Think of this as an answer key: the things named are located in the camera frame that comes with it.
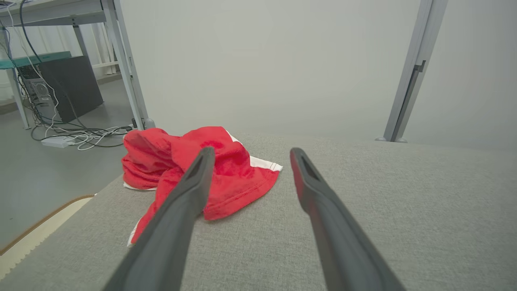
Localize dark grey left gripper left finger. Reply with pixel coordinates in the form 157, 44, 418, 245
103, 146, 216, 291

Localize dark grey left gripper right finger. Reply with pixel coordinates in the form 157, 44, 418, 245
289, 147, 406, 291

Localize red shorts with white stripes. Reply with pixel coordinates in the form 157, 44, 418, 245
121, 126, 283, 247

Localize white power adapter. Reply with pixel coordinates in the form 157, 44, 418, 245
41, 137, 76, 148

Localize dark grey computer tower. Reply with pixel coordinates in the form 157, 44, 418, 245
18, 56, 104, 124

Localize teal shelf board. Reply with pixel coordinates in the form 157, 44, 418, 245
0, 51, 72, 70

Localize grey metal table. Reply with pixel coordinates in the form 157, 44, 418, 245
0, 0, 109, 130

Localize grey metal partition post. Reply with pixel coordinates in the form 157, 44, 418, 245
376, 0, 449, 143

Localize black cable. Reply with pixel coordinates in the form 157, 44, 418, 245
18, 0, 136, 148

